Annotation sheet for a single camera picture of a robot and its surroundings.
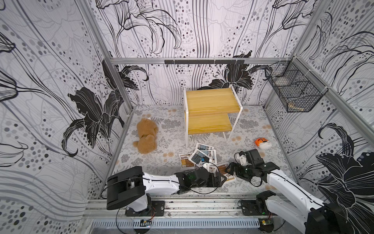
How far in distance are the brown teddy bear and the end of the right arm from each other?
493mm

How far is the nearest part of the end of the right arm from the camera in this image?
2.33ft

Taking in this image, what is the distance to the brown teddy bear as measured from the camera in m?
0.90
